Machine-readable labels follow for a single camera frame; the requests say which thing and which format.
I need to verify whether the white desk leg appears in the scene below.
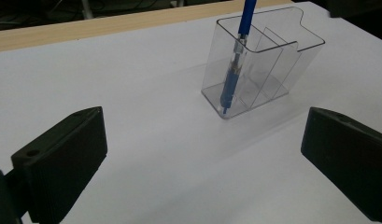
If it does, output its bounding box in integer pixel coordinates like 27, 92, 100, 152
80, 0, 95, 21

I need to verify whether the blue pen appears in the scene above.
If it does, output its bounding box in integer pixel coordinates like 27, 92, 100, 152
219, 0, 258, 116

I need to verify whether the clear plastic pen holder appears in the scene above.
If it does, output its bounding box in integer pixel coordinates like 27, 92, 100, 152
200, 6, 326, 120

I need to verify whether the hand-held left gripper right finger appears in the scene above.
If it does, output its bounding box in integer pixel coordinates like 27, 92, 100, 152
300, 106, 382, 224

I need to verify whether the wooden table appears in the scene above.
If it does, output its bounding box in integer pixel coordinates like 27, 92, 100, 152
0, 0, 294, 54

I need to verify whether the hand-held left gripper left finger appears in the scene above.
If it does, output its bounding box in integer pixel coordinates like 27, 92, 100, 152
10, 105, 108, 224

